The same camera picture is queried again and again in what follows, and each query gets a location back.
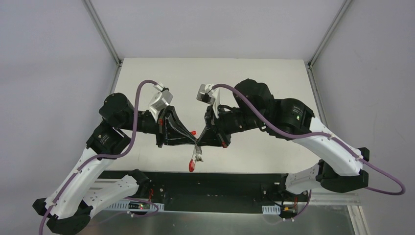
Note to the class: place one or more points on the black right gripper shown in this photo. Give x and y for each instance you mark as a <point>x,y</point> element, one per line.
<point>218,125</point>

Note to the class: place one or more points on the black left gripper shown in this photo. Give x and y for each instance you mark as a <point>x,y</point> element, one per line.
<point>164,126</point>

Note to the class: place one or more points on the metal key organizer red handle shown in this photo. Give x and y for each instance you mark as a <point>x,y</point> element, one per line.
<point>196,157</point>

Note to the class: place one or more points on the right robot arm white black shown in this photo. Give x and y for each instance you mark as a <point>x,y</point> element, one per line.
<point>340,166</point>

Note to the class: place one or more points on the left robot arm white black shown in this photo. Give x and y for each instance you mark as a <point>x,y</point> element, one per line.
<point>71,207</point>

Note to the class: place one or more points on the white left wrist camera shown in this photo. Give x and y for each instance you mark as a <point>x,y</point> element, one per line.
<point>160,100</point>

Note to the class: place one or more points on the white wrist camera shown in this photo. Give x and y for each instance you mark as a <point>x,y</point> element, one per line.
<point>207,94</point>
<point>160,100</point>

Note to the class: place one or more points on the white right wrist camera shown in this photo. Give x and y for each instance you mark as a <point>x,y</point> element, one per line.
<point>207,94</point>

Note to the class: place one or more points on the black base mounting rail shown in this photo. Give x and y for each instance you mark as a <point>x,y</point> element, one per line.
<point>216,192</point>

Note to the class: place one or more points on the left controller board with wires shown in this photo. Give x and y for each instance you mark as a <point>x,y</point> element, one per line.
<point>141,205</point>

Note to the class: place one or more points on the controller board with wires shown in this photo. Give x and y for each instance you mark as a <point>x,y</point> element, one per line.
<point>141,205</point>
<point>289,211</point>

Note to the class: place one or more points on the right controller board with wires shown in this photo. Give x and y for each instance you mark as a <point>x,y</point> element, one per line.
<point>289,211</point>

